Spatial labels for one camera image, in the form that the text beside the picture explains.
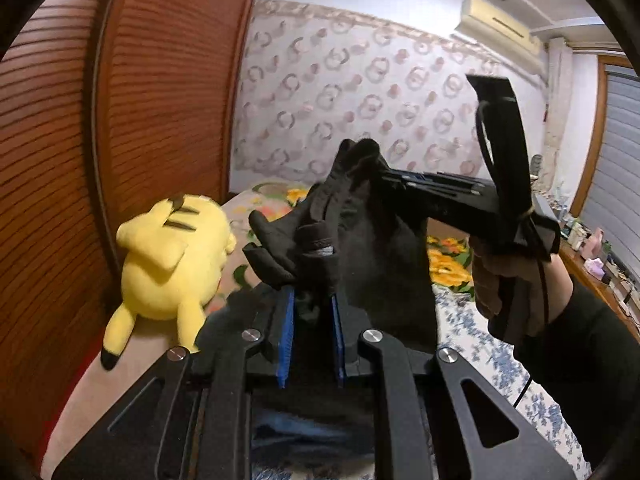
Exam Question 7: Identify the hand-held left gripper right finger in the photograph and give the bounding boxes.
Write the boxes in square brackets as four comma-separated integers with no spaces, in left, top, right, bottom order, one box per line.
[330,293,576,480]

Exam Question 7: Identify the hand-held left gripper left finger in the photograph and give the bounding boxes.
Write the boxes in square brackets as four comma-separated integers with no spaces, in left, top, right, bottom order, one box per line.
[52,287,297,480]

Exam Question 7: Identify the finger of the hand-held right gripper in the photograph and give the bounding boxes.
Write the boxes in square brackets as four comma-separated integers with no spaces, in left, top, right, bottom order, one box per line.
[372,178,483,203]
[382,168,490,186]

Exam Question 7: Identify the black fabric gloves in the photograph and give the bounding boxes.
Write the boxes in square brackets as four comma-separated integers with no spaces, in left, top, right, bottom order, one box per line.
[242,137,441,416]

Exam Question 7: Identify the person's right forearm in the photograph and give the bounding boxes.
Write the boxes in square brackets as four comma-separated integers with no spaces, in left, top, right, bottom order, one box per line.
[487,265,640,471]

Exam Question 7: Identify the person's right hand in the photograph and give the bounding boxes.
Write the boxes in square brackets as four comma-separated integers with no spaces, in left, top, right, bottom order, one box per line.
[469,237,557,347]

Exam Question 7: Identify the yellow flower brown blanket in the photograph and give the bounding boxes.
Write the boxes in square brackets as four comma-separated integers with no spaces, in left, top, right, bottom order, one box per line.
[220,182,476,306]

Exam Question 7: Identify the grey window shutter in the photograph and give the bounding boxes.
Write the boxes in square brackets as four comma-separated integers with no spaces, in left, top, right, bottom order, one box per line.
[580,55,640,271]

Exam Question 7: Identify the clutter of small items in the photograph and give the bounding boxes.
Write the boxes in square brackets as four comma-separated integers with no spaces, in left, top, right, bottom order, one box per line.
[530,155,640,311]

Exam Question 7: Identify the blue floral white bedsheet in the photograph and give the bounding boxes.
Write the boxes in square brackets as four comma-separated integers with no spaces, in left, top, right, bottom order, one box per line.
[430,285,586,480]

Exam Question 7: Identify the yellow plush toy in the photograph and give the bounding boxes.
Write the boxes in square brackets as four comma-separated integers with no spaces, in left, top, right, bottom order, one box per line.
[100,192,237,371]

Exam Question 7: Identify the white air conditioner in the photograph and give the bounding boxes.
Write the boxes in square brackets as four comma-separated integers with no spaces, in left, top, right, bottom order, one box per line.
[452,0,546,73]

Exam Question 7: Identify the wooden cabinet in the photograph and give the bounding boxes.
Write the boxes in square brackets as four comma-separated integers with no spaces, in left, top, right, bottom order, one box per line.
[557,240,640,348]

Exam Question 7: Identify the wooden louvered wardrobe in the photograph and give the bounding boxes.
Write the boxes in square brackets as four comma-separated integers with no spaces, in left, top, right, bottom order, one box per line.
[0,0,268,461]

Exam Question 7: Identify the ring patterned curtain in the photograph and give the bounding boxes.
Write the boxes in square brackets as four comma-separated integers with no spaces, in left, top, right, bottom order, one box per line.
[231,0,548,193]

